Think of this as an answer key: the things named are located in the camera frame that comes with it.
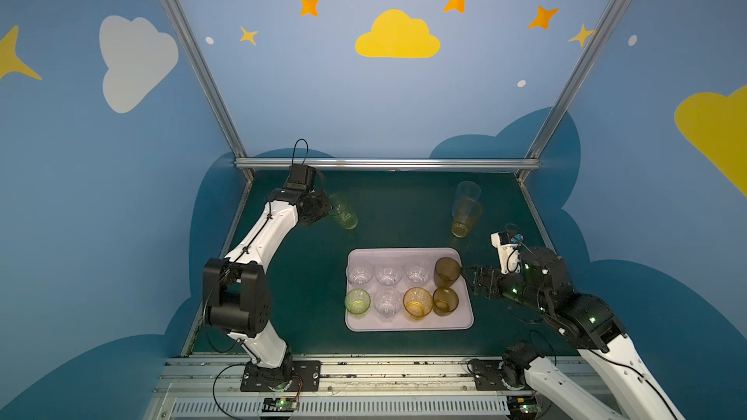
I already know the tall frosted blue glass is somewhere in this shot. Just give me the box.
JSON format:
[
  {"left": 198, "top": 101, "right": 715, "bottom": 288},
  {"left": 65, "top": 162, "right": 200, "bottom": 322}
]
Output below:
[{"left": 454, "top": 181, "right": 482, "bottom": 205}]

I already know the short yellow transparent glass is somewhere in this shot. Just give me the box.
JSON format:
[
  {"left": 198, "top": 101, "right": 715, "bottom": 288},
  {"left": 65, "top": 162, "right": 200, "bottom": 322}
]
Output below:
[{"left": 403, "top": 287, "right": 433, "bottom": 320}]

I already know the right green circuit board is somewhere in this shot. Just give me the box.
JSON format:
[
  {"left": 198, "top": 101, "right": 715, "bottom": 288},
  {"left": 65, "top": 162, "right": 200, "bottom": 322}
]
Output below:
[{"left": 507, "top": 397, "right": 542, "bottom": 420}]

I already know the small green transparent glass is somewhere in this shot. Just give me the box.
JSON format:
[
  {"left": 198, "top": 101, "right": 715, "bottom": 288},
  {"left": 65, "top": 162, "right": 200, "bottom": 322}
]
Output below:
[{"left": 344, "top": 288, "right": 372, "bottom": 317}]

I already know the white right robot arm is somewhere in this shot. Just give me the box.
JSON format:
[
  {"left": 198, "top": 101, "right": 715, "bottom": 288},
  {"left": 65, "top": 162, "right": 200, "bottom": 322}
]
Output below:
[{"left": 461, "top": 246, "right": 683, "bottom": 419}]

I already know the clear faceted glass four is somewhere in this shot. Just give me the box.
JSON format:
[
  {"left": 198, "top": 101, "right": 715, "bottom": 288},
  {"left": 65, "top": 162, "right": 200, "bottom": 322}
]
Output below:
[{"left": 346, "top": 262, "right": 374, "bottom": 287}]

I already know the green circuit board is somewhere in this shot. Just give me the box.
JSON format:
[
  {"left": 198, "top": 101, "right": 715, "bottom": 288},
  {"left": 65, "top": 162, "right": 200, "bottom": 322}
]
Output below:
[
  {"left": 262, "top": 398, "right": 299, "bottom": 413},
  {"left": 507, "top": 397, "right": 542, "bottom": 420}
]

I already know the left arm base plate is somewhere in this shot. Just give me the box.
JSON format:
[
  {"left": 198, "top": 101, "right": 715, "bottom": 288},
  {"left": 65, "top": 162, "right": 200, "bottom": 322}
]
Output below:
[{"left": 239, "top": 360, "right": 321, "bottom": 393}]

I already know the right table edge rail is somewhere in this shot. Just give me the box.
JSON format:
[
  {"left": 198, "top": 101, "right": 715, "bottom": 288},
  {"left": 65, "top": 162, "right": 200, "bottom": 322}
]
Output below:
[{"left": 519, "top": 181, "right": 556, "bottom": 251}]

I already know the left aluminium frame post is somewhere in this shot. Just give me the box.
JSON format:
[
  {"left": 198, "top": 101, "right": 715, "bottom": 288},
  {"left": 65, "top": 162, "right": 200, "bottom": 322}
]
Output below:
[{"left": 160, "top": 0, "right": 246, "bottom": 161}]

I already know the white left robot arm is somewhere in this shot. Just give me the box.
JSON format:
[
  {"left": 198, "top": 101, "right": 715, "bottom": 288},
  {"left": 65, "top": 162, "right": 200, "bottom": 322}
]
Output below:
[{"left": 202, "top": 187, "right": 332, "bottom": 391}]

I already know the clear faceted glass three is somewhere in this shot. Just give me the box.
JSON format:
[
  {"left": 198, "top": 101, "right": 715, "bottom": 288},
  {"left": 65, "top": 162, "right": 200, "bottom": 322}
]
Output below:
[{"left": 405, "top": 262, "right": 431, "bottom": 287}]

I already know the table edge rail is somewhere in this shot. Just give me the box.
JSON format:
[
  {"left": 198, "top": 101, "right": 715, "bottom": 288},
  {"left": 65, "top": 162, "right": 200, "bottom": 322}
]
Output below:
[
  {"left": 180, "top": 176, "right": 252, "bottom": 357},
  {"left": 519, "top": 181, "right": 556, "bottom": 251}
]

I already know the tall green transparent glass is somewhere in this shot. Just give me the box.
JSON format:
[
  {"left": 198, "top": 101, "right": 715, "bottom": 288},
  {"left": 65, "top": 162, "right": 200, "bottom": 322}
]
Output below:
[{"left": 329, "top": 192, "right": 358, "bottom": 231}]

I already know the horizontal aluminium frame rail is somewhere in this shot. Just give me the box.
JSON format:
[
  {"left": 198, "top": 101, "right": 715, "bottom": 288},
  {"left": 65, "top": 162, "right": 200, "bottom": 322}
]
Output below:
[{"left": 234, "top": 156, "right": 542, "bottom": 173}]

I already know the aluminium frame post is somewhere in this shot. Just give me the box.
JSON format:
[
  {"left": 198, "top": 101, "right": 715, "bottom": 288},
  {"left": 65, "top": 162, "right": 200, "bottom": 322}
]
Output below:
[
  {"left": 160, "top": 0, "right": 246, "bottom": 161},
  {"left": 517, "top": 0, "right": 632, "bottom": 185}
]

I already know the right aluminium frame post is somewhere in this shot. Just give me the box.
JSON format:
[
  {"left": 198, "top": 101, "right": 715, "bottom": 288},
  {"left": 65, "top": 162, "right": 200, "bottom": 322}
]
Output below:
[{"left": 517, "top": 0, "right": 632, "bottom": 185}]

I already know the left green circuit board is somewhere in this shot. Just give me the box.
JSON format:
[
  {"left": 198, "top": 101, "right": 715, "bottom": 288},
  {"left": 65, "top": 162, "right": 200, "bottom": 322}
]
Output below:
[{"left": 262, "top": 398, "right": 299, "bottom": 413}]

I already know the dimpled amber glass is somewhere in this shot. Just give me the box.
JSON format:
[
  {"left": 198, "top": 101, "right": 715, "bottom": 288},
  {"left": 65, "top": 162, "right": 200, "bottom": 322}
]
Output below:
[
  {"left": 432, "top": 287, "right": 460, "bottom": 317},
  {"left": 434, "top": 257, "right": 461, "bottom": 288}
]

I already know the clear faceted glass one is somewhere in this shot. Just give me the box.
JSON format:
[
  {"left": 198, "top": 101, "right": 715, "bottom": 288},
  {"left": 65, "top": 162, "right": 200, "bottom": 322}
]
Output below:
[{"left": 373, "top": 286, "right": 403, "bottom": 322}]

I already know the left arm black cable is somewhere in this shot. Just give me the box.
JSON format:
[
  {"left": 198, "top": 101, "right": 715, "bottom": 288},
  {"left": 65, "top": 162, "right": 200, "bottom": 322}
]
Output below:
[{"left": 211, "top": 360, "right": 264, "bottom": 420}]

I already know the white plastic tray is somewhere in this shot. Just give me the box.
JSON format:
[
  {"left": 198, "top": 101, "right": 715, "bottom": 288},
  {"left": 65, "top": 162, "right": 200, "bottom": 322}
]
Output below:
[{"left": 344, "top": 248, "right": 474, "bottom": 333}]

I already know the left table edge rail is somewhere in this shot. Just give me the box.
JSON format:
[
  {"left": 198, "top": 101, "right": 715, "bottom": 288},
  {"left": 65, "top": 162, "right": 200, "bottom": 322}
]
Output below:
[{"left": 180, "top": 176, "right": 252, "bottom": 357}]

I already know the tall yellow transparent glass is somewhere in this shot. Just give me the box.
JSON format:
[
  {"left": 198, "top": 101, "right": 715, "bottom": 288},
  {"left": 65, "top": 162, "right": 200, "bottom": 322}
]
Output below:
[{"left": 451, "top": 198, "right": 484, "bottom": 238}]

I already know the white vented cable duct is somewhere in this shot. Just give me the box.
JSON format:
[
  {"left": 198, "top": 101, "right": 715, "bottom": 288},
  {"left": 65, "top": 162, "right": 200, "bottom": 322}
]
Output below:
[{"left": 146, "top": 395, "right": 510, "bottom": 419}]

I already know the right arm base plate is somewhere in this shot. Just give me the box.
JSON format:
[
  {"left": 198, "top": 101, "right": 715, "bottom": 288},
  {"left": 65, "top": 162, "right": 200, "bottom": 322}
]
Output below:
[{"left": 467, "top": 359, "right": 533, "bottom": 391}]

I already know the clear faceted glass two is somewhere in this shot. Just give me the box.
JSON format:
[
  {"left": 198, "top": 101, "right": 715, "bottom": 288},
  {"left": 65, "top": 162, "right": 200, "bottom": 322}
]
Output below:
[{"left": 375, "top": 264, "right": 402, "bottom": 286}]

